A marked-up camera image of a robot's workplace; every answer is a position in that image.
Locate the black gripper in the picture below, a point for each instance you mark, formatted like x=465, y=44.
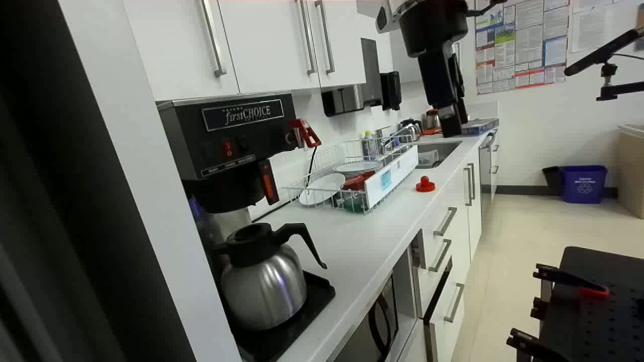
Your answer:
x=444, y=81

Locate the red plastic pusher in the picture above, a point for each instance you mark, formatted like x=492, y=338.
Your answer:
x=425, y=185

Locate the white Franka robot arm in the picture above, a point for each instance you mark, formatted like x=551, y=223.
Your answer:
x=433, y=22

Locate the stainless steel kettle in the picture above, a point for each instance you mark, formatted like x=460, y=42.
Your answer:
x=431, y=122

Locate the blue flat tray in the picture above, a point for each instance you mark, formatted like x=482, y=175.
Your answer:
x=480, y=125

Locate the stainless steel sink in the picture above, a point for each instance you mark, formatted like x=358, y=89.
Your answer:
x=436, y=156

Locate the black kettle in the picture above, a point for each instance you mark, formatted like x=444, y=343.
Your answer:
x=411, y=125

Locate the white base cabinet door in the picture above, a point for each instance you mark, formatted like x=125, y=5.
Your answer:
x=469, y=181

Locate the chrome sink faucet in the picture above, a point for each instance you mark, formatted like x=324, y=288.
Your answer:
x=396, y=138

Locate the black soap dispenser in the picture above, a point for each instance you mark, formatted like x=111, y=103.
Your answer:
x=392, y=89

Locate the white tray blue label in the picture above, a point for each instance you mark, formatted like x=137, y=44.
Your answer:
x=394, y=178

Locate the blue dish soap bottle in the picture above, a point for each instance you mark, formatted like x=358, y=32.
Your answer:
x=370, y=148

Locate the white shallow bowl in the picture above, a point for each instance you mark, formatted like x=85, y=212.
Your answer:
x=353, y=167

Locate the red plastic dish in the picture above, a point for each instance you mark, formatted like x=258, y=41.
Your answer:
x=358, y=181

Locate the black trash bin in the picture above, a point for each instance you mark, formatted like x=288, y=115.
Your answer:
x=553, y=179

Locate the black paper towel dispenser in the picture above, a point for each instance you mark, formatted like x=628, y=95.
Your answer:
x=342, y=100

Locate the green glass cup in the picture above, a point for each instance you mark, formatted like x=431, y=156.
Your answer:
x=353, y=203

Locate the white upper cabinet door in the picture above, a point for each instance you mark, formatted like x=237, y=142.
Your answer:
x=269, y=47
x=345, y=41
x=167, y=47

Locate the blue recycling bin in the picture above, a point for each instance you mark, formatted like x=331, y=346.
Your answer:
x=584, y=184

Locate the white round plate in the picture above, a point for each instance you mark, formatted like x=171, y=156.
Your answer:
x=323, y=190

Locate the beige cabinet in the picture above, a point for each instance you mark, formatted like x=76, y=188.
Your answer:
x=632, y=171

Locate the small black clamp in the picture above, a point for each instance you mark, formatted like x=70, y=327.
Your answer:
x=538, y=308

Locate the black built-in microwave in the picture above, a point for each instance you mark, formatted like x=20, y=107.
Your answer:
x=364, y=335

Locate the large black clamp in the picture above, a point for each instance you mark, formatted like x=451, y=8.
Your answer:
x=531, y=343

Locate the black coffee maker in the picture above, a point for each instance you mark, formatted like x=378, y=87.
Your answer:
x=222, y=148

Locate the black perforated table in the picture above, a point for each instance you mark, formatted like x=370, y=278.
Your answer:
x=604, y=323

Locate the stainless steel coffee carafe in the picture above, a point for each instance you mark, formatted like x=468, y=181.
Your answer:
x=264, y=288

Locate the white tall side panel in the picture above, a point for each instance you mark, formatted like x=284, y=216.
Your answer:
x=147, y=167

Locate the black refrigerator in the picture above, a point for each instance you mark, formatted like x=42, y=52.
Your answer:
x=53, y=201

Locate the colourful wall poster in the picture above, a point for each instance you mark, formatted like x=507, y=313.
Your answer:
x=520, y=41

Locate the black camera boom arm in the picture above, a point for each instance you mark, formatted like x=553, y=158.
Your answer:
x=604, y=51

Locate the white paper wall sheet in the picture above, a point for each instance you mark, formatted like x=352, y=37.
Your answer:
x=604, y=21

